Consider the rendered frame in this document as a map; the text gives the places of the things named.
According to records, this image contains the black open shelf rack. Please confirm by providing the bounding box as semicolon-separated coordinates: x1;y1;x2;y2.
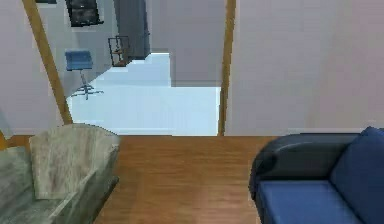
107;35;132;68

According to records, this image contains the dark grey tall cabinet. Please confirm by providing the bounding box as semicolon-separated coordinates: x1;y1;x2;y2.
113;0;151;61

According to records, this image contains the blue swivel office chair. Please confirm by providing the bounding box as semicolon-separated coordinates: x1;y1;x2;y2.
64;49;105;101

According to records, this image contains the pale grey armchair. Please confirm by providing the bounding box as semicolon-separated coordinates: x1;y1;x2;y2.
0;123;121;224

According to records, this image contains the blue and black sofa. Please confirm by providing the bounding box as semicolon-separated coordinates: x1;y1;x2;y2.
248;125;384;224

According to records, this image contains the dark framed wall picture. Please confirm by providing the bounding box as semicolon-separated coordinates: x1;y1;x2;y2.
64;0;105;28

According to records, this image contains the wooden door frame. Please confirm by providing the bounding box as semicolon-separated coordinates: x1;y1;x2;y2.
21;0;237;137

